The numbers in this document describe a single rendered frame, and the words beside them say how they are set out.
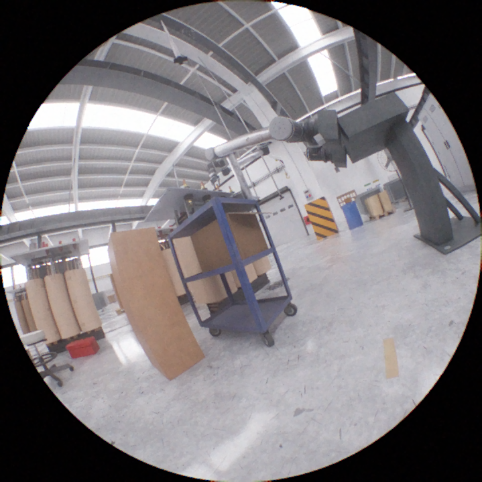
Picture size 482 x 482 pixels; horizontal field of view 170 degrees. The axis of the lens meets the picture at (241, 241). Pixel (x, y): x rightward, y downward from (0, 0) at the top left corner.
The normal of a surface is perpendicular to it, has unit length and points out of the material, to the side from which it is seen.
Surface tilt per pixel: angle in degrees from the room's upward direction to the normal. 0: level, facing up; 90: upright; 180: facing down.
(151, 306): 90
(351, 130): 90
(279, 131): 106
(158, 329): 90
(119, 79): 180
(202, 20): 174
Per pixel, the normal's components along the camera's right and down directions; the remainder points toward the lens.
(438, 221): -0.64, 0.18
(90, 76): 0.34, 0.94
